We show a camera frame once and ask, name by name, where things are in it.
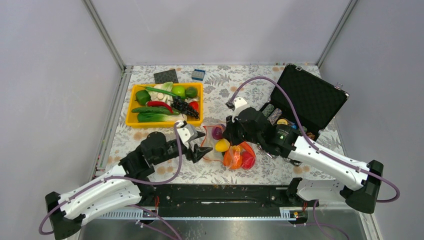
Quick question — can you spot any purple fake onion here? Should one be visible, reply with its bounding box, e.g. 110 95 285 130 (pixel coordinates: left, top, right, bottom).
211 124 226 140

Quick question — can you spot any yellow fake lemon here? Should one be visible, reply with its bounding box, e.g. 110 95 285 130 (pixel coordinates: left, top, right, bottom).
214 138 231 153

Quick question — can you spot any clear zip top bag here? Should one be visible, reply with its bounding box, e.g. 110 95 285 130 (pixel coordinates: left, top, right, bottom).
201 123 257 170

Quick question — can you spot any red fake apple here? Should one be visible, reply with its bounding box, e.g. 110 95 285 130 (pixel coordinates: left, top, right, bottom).
241 151 256 170

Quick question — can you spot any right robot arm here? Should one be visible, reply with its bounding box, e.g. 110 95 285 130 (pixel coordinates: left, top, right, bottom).
223 107 384 214

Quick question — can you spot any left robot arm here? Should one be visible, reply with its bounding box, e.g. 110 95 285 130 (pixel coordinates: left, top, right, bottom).
42 123 213 240

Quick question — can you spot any orange fake carrot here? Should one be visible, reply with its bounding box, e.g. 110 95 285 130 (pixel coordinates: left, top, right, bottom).
239 141 256 158

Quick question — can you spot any red fake tomato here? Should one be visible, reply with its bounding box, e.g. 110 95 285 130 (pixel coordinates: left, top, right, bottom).
189 101 200 112

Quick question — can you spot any fake orange tangerine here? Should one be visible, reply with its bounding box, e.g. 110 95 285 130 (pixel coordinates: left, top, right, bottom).
222 146 243 170

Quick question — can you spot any black fake grape bunch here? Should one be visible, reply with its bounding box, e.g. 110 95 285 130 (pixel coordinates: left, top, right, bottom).
171 96 200 119

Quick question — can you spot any light green fake apple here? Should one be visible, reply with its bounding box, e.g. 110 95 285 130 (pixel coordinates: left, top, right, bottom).
171 85 186 98

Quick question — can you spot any green fake cucumber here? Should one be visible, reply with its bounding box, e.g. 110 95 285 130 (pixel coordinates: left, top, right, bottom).
131 106 180 115

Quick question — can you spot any red fake chili pepper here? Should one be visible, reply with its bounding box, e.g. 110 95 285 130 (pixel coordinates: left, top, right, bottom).
146 101 174 114

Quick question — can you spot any green fake long bean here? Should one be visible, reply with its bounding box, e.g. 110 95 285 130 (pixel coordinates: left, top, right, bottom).
145 86 186 99

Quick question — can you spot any green fake bell pepper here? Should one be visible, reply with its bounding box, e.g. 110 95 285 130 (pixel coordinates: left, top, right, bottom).
135 90 151 106

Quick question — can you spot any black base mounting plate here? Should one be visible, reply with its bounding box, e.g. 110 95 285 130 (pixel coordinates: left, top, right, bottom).
137 184 314 219

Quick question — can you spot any yellow plastic bin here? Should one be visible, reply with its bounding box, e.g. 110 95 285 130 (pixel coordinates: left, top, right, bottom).
125 82 204 128

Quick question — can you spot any black poker chip case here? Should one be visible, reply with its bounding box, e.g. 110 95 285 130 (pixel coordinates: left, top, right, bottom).
277 63 349 141

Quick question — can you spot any blue grey small box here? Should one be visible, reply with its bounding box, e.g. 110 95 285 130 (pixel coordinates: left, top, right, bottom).
191 69 206 81

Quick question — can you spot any black foam square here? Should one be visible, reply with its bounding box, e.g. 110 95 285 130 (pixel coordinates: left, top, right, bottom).
153 69 179 84

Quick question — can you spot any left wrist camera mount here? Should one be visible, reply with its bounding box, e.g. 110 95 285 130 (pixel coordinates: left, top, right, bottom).
175 120 199 149

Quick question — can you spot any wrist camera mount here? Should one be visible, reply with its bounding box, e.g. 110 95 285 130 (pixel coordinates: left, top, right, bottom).
226 97 250 123
175 120 199 149

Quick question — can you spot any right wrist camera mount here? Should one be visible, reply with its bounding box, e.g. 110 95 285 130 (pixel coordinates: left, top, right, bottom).
226 97 250 123

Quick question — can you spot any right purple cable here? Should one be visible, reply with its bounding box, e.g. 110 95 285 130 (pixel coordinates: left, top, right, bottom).
228 76 401 240

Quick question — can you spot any purple cable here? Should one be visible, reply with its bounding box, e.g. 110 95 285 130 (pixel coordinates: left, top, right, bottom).
228 76 401 240
38 120 186 240

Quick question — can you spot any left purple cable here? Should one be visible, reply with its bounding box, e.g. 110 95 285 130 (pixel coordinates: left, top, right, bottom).
38 120 186 240

